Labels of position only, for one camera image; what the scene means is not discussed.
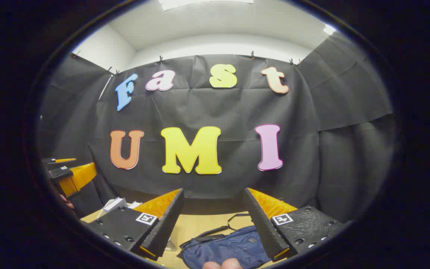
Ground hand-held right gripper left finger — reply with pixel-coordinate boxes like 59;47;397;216
82;188;185;261

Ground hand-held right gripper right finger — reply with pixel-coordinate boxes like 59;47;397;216
243;188;347;262

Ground blue schoolbag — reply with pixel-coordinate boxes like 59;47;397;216
178;213;275;269

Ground white plastic bookshelf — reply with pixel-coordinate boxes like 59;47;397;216
96;197;143;219

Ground black backdrop cloth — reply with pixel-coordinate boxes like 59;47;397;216
38;32;396;225

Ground ceiling light panel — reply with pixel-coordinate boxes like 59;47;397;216
158;0;255;11

